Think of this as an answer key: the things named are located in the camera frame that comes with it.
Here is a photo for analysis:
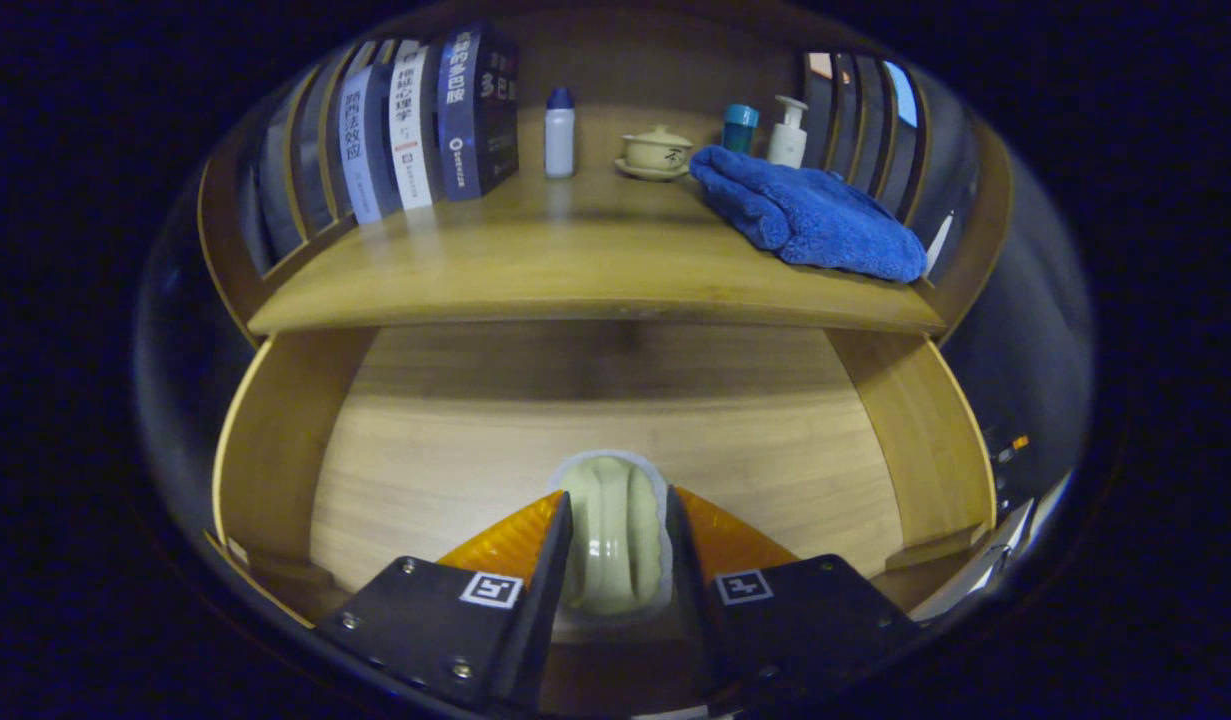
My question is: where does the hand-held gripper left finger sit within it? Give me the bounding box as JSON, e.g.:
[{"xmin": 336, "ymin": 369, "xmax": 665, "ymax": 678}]
[{"xmin": 315, "ymin": 490, "xmax": 576, "ymax": 716}]

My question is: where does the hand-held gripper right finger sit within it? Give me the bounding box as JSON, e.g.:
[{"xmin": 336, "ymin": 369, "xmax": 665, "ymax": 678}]
[{"xmin": 665, "ymin": 485, "xmax": 921, "ymax": 711}]

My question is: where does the green-handled white scrub brush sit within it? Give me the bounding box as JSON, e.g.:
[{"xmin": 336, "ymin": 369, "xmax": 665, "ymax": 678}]
[{"xmin": 550, "ymin": 449, "xmax": 673, "ymax": 616}]

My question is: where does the wooden drawer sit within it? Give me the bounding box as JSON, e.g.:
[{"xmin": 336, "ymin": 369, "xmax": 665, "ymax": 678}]
[{"xmin": 210, "ymin": 322, "xmax": 998, "ymax": 716}]

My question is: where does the wooden countertop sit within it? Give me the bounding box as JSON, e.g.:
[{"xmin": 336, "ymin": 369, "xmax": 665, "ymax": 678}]
[{"xmin": 247, "ymin": 105, "xmax": 948, "ymax": 338}]

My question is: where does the blue towel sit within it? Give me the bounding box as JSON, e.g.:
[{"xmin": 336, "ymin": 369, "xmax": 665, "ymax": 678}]
[{"xmin": 689, "ymin": 146, "xmax": 928, "ymax": 283}]

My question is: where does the black backdrop cloth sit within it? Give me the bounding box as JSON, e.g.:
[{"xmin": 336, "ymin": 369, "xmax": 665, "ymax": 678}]
[{"xmin": 135, "ymin": 60, "xmax": 1094, "ymax": 561}]

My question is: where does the beige lidded teacup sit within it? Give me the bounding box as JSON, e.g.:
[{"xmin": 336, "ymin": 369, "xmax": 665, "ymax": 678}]
[{"xmin": 615, "ymin": 125, "xmax": 694, "ymax": 182}]

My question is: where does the white pump bottle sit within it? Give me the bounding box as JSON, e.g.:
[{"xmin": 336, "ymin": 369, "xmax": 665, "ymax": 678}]
[{"xmin": 767, "ymin": 95, "xmax": 810, "ymax": 169}]

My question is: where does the white bottle with blue cap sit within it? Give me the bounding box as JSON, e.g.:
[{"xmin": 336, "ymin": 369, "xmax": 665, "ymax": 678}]
[{"xmin": 544, "ymin": 87, "xmax": 577, "ymax": 179}]

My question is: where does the teal bottle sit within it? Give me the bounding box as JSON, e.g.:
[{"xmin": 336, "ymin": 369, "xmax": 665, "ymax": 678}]
[{"xmin": 722, "ymin": 104, "xmax": 761, "ymax": 156}]

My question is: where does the light blue book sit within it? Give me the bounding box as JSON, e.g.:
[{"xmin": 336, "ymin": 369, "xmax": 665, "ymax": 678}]
[{"xmin": 337, "ymin": 65, "xmax": 386, "ymax": 226}]

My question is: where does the white book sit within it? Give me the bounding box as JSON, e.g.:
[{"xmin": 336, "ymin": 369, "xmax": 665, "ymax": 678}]
[{"xmin": 387, "ymin": 40, "xmax": 438, "ymax": 211}]

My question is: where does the dark blue book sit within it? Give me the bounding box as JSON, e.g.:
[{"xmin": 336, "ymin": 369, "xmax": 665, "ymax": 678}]
[{"xmin": 435, "ymin": 25, "xmax": 521, "ymax": 203}]

